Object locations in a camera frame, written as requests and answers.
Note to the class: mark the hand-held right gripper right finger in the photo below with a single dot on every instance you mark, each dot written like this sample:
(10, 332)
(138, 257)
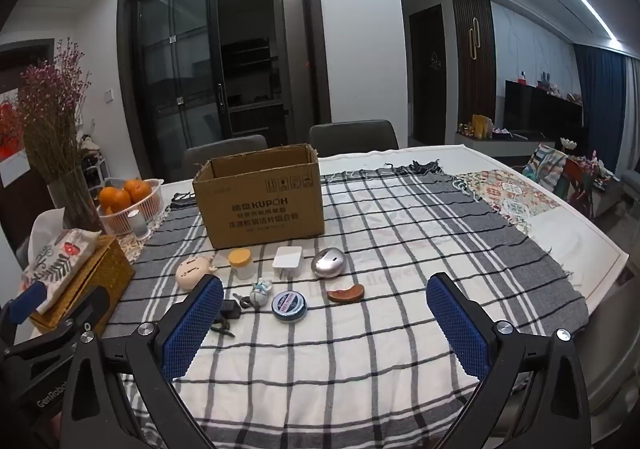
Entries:
(457, 324)

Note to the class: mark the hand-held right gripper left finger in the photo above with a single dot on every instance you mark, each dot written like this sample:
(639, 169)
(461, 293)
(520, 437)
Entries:
(192, 324)

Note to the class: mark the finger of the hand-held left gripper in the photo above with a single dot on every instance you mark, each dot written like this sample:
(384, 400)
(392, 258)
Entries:
(92, 309)
(25, 303)

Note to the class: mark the white jar with yellow lid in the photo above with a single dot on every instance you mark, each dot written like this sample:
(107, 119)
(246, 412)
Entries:
(241, 266)

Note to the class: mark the white charger plug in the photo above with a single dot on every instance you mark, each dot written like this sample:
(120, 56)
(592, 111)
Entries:
(287, 261)

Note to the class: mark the brown cardboard box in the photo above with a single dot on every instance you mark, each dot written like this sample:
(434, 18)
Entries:
(260, 219)

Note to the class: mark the silver egg-shaped device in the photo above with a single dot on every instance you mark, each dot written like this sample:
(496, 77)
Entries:
(327, 263)

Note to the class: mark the black key fob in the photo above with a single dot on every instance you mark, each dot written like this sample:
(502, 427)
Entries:
(230, 310)

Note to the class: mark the woven tissue box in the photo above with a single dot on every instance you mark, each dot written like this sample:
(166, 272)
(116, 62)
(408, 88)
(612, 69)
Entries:
(100, 269)

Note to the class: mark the cream round toy figure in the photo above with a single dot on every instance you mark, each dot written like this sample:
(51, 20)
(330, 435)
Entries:
(192, 274)

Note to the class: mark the floral cloth tissue cover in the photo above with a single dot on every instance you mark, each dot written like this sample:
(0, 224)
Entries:
(60, 259)

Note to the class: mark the small white blue figurine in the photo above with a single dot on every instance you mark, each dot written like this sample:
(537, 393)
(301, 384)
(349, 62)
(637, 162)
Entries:
(260, 294)

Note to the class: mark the white tissue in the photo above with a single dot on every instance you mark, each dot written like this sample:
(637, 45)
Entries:
(45, 229)

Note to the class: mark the small white cylinder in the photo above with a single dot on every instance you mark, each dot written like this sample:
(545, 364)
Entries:
(139, 224)

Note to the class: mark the round blue tin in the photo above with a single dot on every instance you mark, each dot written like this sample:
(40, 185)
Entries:
(289, 305)

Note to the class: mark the glass vase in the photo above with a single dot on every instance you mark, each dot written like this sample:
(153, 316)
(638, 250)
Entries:
(75, 199)

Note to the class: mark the grey white plaid cloth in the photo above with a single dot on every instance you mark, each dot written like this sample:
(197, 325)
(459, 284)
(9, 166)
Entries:
(350, 354)

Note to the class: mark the dark wooden door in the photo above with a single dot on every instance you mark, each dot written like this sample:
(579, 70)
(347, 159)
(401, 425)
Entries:
(15, 189)

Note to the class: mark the brown curved wooden piece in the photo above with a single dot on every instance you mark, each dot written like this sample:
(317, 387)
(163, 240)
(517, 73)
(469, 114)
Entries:
(345, 295)

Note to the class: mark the white plastic fruit basket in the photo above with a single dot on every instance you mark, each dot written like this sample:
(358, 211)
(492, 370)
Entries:
(150, 206)

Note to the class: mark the colourful tile-print cloth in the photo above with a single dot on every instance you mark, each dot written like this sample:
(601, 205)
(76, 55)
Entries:
(505, 196)

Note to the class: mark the white shoe rack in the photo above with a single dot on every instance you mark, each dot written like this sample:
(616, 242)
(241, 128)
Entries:
(92, 169)

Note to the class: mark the grey dining chair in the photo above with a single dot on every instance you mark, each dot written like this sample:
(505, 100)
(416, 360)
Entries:
(350, 139)
(225, 154)

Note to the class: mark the colourful patterned throw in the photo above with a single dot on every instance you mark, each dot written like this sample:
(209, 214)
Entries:
(545, 164)

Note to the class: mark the grey television cabinet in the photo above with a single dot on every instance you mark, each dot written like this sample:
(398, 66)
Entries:
(500, 144)

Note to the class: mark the purple dried flowers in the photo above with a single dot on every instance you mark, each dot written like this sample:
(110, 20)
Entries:
(50, 119)

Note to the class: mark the yellow boxes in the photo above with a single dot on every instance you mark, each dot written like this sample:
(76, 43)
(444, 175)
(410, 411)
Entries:
(482, 126)

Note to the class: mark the black television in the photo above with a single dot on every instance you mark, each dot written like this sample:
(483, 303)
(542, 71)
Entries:
(540, 109)

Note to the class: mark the dark hallway door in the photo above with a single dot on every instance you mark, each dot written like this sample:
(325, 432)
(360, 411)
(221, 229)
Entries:
(427, 94)

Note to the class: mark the dark sliding glass door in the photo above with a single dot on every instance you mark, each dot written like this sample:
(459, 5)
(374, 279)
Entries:
(175, 79)

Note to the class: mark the blue curtain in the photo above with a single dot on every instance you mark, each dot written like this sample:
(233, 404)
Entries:
(605, 99)

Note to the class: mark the silver refrigerator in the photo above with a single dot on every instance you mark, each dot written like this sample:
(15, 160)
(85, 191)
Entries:
(295, 69)

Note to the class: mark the red wall decoration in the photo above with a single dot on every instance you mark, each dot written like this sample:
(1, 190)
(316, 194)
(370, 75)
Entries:
(10, 129)

